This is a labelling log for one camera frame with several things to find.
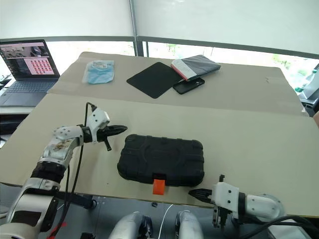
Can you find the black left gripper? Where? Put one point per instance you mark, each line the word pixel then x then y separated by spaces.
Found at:
pixel 103 137

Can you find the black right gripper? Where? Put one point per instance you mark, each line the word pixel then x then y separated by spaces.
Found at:
pixel 219 216

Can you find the black plastic tool case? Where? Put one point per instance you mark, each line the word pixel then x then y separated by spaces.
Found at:
pixel 162 159

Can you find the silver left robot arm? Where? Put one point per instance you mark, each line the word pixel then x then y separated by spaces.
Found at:
pixel 59 147

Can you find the black phone case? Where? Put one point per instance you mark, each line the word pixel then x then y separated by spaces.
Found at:
pixel 189 85

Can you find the silver rounded robot leg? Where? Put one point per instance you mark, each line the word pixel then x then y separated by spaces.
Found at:
pixel 189 226
pixel 129 226

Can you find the small black floor object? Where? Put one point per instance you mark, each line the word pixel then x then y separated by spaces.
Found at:
pixel 154 204

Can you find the blue plastic bag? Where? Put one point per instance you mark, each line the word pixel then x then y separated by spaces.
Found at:
pixel 99 72

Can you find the black mouse pad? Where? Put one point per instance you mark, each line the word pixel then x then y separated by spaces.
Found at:
pixel 154 79

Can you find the open grey laptop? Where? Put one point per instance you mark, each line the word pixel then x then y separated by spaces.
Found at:
pixel 27 79

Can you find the folded grey cloth package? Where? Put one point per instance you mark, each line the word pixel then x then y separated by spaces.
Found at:
pixel 199 65

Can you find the grey vertical window pole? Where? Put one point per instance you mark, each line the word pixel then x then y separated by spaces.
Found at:
pixel 133 25

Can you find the black chair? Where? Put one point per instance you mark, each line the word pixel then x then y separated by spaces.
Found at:
pixel 311 102

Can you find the clear bottle green label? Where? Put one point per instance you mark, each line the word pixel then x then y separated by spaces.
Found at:
pixel 309 78

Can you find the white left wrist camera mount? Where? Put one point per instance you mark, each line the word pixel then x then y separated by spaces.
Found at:
pixel 96 120

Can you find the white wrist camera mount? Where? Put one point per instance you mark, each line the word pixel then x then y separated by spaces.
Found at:
pixel 225 196
pixel 96 120

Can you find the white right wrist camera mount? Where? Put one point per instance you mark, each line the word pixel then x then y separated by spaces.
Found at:
pixel 225 196

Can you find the black table bracket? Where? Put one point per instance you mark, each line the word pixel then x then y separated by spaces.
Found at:
pixel 79 200

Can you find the grey window frame rail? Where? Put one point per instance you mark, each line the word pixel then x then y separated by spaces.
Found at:
pixel 224 43

